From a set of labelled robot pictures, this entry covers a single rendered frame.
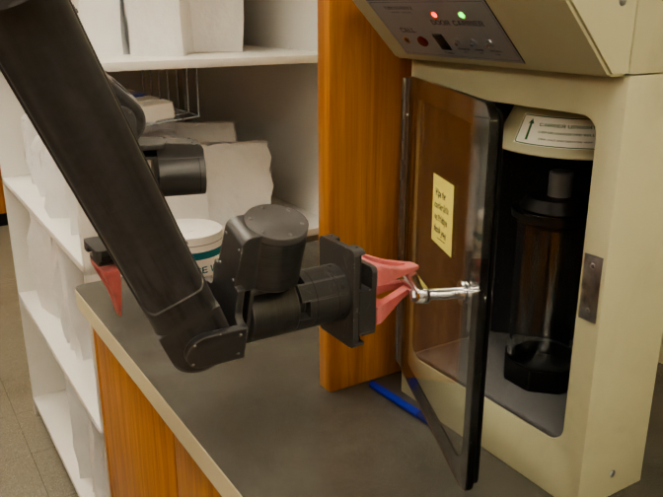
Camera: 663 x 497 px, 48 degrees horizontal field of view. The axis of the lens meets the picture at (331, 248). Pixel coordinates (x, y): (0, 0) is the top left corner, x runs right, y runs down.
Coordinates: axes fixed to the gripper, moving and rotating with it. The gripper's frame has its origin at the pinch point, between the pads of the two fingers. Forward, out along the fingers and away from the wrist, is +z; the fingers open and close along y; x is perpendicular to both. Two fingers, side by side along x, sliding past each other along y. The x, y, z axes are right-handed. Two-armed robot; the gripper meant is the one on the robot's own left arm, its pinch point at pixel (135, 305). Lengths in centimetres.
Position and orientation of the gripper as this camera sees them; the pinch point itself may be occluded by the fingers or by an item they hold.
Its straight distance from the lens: 100.6
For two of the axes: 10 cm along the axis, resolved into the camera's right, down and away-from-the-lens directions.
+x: -5.3, -2.6, 8.1
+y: 8.5, -1.6, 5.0
